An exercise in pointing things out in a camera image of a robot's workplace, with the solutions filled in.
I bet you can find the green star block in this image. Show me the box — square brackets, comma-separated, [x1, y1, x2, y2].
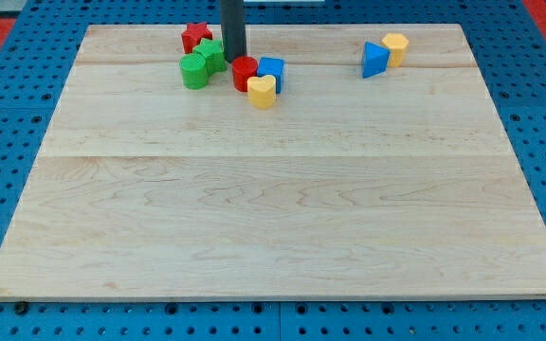
[193, 38, 227, 76]

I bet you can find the red star block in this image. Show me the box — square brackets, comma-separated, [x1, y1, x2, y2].
[181, 22, 213, 54]

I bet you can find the yellow heart block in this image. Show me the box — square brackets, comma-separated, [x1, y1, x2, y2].
[246, 75, 277, 109]

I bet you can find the blue cube block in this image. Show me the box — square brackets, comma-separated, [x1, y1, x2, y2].
[257, 57, 285, 94]

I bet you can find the red cylinder block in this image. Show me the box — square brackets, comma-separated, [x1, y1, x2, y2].
[231, 56, 258, 92]

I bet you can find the light wooden board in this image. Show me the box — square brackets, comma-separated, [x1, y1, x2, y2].
[0, 24, 546, 302]

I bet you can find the green cylinder block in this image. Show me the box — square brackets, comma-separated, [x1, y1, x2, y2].
[179, 53, 209, 90]

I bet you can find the blue triangle block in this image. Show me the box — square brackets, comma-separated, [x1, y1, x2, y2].
[361, 42, 391, 79]

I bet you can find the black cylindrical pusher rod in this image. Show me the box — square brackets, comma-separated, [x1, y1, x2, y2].
[219, 0, 247, 63]

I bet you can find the yellow hexagon block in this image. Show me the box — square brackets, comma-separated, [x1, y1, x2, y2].
[382, 33, 410, 67]

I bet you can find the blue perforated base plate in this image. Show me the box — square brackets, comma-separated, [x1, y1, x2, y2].
[0, 1, 546, 340]

